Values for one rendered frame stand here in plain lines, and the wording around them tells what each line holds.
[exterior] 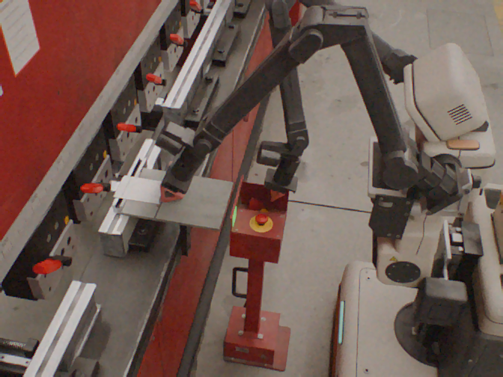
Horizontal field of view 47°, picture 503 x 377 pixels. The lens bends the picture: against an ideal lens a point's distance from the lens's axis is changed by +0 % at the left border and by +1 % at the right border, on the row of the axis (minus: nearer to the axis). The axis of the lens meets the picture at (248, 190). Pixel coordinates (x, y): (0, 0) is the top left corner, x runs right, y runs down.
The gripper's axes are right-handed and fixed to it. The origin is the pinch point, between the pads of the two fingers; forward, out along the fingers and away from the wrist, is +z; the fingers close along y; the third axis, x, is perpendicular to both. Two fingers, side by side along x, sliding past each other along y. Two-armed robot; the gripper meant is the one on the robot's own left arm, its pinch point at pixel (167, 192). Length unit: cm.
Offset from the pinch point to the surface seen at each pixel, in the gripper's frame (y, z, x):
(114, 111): 8.2, -24.4, -21.4
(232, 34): -106, 12, 1
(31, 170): 42, -35, -27
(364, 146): -159, 61, 104
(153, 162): -15.1, 8.1, -6.2
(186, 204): 2.1, -1.6, 5.7
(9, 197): 48, -35, -27
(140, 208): 6.1, 3.7, -4.5
